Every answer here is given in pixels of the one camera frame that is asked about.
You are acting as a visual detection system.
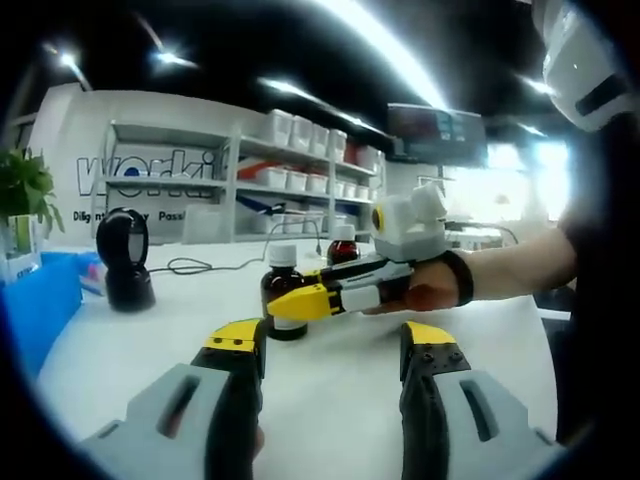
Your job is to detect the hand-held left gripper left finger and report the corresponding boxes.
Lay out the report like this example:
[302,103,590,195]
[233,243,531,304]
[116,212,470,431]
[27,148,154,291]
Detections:
[79,318,268,480]

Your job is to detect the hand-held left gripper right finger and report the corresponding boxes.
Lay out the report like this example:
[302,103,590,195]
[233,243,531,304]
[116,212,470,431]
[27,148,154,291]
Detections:
[399,321,567,480]

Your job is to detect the tall red medicine bottle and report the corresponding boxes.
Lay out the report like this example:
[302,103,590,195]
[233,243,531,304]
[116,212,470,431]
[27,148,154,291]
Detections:
[327,224,362,267]

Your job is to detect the wide dark medicine bottle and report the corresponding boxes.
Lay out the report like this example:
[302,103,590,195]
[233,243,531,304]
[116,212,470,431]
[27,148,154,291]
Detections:
[260,244,310,342]

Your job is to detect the white blue-print medicine box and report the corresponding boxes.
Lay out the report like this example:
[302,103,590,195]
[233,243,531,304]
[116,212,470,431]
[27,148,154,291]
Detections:
[0,252,41,285]

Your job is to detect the green white medicine box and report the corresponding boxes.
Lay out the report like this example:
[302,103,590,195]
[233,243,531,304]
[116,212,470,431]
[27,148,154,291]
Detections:
[7,214,39,256]

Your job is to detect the person's right hand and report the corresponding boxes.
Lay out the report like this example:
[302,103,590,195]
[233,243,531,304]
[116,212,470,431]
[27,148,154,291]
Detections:
[362,254,459,316]

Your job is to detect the hanging dark display screen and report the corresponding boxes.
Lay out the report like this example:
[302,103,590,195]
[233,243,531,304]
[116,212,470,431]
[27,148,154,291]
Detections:
[387,103,489,164]

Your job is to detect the white table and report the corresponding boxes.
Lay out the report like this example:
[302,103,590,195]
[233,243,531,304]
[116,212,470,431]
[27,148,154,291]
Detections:
[37,239,559,451]

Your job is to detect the rows of white storage bins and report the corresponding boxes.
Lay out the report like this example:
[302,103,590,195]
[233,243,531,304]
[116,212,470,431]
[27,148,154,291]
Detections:
[239,108,384,236]

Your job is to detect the person's dark clothing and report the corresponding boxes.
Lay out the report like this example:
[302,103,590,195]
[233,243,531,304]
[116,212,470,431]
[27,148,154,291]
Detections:
[552,199,636,446]

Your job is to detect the grey translucent panel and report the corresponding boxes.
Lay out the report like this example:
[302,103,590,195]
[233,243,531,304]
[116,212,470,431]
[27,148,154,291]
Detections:
[182,208,235,245]

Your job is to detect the grey metal shelving unit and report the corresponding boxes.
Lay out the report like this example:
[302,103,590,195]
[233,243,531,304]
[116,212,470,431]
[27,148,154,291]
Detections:
[102,118,389,244]

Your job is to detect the black barcode scanner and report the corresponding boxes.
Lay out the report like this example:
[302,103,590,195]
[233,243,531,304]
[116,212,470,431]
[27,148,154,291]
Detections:
[95,207,156,312]

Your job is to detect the small pink box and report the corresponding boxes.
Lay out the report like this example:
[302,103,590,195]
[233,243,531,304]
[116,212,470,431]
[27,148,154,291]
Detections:
[79,252,109,296]

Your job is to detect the blue plastic bin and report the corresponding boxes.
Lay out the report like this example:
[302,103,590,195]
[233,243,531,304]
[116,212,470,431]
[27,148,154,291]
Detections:
[2,249,84,371]

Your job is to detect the white worn device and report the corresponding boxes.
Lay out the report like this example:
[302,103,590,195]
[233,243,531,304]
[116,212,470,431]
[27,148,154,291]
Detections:
[532,0,632,134]

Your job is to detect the green potted plant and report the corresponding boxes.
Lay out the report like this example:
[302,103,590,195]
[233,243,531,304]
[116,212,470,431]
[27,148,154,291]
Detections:
[0,147,66,236]

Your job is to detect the black scanner cable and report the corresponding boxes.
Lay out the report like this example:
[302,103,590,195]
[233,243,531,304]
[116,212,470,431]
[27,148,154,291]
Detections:
[149,219,324,275]

